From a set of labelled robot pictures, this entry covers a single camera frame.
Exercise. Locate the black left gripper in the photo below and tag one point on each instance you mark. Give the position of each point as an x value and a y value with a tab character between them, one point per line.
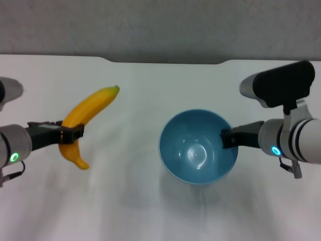
42	135

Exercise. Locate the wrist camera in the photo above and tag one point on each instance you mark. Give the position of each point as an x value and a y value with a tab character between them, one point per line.
8	90
281	84

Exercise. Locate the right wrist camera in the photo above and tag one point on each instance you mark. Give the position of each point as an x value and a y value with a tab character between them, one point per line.
281	84

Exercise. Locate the blue bowl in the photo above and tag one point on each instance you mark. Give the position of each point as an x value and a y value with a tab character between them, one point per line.
198	155

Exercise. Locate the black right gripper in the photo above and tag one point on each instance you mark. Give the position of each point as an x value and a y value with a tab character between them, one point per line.
247	134

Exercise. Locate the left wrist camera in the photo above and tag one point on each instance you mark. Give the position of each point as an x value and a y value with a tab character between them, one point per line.
8	90

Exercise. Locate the yellow banana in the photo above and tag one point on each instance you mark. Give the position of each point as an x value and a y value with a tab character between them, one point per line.
86	108

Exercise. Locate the white right camera mount bracket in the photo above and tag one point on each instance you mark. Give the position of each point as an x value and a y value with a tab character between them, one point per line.
299	110

